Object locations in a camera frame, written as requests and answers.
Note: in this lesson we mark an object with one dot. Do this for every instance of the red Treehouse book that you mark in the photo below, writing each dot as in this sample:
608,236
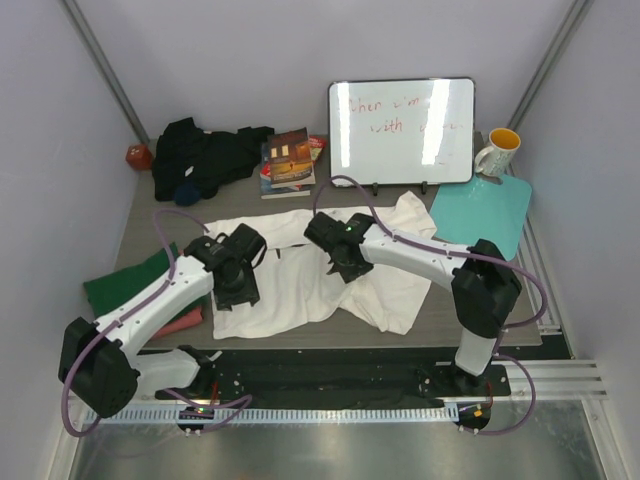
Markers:
317,145

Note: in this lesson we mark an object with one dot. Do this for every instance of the folded green t-shirt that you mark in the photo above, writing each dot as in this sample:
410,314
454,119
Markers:
108,292

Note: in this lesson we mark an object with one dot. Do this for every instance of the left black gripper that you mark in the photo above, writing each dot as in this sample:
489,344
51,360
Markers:
227,301

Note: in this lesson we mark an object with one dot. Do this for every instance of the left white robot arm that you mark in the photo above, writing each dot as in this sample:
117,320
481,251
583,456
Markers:
101,362

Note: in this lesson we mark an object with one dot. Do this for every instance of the white t-shirt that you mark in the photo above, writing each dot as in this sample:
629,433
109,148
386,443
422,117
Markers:
297,288

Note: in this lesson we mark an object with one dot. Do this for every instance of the dark blue cloth ball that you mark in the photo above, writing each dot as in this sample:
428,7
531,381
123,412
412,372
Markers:
186,194

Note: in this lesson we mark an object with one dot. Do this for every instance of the brown Edward Tulane book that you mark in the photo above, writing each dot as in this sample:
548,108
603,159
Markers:
289,158

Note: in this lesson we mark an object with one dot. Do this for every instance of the black t-shirt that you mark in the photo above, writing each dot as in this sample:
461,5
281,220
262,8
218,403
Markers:
186,153

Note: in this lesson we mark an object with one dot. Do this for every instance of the aluminium frame post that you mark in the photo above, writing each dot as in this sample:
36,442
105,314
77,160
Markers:
103,66
559,42

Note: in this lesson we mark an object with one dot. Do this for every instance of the white whiteboard with writing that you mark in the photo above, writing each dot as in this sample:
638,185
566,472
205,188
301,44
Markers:
402,132

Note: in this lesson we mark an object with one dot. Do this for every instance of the slotted cable duct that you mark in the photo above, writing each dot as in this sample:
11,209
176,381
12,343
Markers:
181,414

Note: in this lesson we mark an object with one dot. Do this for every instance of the white mug yellow inside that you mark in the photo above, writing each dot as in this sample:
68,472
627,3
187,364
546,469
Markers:
493,160

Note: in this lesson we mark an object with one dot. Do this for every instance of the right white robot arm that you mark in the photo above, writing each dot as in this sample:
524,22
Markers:
484,288

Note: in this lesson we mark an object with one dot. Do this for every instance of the folded pink t-shirt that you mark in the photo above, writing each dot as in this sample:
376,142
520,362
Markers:
190,319

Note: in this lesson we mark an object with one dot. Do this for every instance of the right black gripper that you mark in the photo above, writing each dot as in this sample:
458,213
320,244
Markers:
349,275

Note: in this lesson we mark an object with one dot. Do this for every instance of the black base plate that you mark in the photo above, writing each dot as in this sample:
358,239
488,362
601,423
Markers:
339,379

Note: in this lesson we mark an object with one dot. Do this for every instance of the right aluminium frame post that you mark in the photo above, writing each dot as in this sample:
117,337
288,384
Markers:
559,42

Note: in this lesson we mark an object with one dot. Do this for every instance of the teal cutting board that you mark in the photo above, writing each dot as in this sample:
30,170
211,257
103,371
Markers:
481,209

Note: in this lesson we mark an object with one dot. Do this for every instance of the left aluminium frame post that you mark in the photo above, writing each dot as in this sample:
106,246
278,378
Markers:
103,66

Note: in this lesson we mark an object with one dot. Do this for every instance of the red cube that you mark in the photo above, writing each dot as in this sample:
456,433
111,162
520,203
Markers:
139,157

